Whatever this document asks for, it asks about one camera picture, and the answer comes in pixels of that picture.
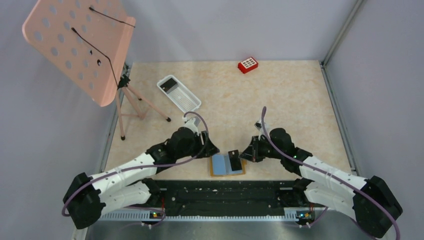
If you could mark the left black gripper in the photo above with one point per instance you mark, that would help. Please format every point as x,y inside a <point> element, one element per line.
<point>207,149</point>

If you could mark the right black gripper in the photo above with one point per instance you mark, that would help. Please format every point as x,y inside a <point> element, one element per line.
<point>252,152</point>

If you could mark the black VIP credit card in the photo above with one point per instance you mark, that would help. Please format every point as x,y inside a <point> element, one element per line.
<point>234,160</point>

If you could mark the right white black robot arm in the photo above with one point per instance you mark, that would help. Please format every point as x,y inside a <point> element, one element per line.
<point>369,202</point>

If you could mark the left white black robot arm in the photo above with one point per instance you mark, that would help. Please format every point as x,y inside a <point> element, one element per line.
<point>91,196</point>

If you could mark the black card in basket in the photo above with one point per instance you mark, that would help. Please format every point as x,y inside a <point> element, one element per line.
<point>169,85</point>

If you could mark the white plastic basket tray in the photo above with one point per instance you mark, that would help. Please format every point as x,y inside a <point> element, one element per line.
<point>182,97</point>

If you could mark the red box with grid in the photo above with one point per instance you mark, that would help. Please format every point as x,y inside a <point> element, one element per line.
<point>248,65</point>

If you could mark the pink perforated music stand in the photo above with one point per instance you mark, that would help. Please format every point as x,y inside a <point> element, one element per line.
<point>88,41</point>

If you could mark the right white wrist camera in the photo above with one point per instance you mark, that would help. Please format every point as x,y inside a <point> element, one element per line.
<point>259,126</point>

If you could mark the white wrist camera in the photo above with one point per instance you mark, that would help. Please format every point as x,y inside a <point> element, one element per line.
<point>259,126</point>
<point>192,123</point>

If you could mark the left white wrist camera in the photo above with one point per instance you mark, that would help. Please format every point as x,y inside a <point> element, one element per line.
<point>192,123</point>

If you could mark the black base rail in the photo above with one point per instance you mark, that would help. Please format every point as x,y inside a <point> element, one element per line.
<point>229,198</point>

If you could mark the aluminium frame rail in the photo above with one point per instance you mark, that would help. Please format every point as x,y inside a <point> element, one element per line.
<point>325,69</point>

